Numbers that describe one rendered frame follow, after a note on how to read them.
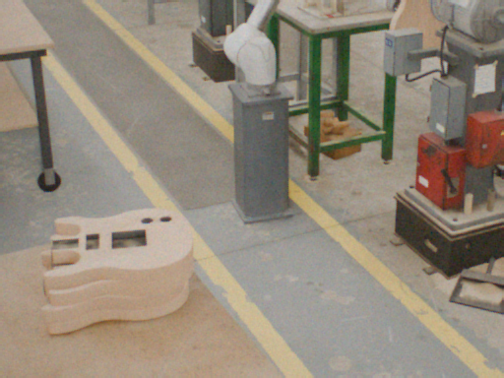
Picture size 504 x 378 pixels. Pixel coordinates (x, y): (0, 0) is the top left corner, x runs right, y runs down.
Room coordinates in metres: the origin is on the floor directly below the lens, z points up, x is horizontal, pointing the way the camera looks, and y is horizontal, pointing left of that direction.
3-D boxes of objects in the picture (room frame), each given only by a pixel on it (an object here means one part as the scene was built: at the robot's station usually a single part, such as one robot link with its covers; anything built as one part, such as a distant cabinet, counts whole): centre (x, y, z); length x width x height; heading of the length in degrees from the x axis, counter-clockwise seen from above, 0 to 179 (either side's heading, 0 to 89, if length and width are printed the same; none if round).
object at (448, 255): (4.21, -0.69, 0.12); 0.61 x 0.51 x 0.25; 119
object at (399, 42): (4.22, -0.41, 0.99); 0.24 x 0.21 x 0.26; 29
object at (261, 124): (4.54, 0.35, 0.35); 0.28 x 0.28 x 0.70; 21
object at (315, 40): (4.92, 0.08, 0.45); 0.05 x 0.05 x 0.90; 29
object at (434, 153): (4.13, -0.55, 0.49); 0.25 x 0.12 x 0.37; 29
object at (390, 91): (5.16, -0.36, 0.45); 0.05 x 0.05 x 0.90; 29
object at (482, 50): (4.21, -0.69, 1.11); 0.36 x 0.24 x 0.04; 29
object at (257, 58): (4.55, 0.36, 0.87); 0.18 x 0.16 x 0.22; 33
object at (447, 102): (4.13, -0.56, 0.93); 0.15 x 0.10 x 0.55; 29
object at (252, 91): (4.53, 0.34, 0.73); 0.22 x 0.18 x 0.06; 21
